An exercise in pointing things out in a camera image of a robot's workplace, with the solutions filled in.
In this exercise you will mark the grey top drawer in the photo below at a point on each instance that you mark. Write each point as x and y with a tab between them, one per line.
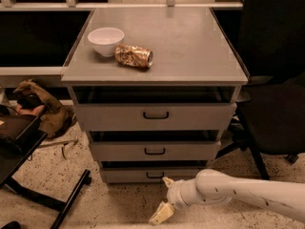
154	117

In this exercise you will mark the grey middle drawer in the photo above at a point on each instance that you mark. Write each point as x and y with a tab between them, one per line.
154	151

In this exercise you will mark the white bowl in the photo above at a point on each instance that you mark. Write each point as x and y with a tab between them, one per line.
105	40

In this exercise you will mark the crushed golden can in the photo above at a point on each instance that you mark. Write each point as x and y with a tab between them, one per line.
134	56

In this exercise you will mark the grey bottom drawer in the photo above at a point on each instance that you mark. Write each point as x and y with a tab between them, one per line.
112	176

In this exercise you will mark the grey drawer cabinet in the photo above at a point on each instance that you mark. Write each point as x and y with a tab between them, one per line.
148	92

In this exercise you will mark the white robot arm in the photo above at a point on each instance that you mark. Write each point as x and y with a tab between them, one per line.
210	187

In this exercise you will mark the black side table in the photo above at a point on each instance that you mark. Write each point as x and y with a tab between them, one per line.
10	163

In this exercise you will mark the black office chair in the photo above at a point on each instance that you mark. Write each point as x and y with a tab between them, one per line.
270	114

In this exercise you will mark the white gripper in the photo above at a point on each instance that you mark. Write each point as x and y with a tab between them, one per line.
174	194

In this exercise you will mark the black box on table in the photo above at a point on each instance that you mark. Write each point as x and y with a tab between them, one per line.
15	130

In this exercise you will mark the grey drawer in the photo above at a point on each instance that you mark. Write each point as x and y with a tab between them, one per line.
112	176
154	117
154	151

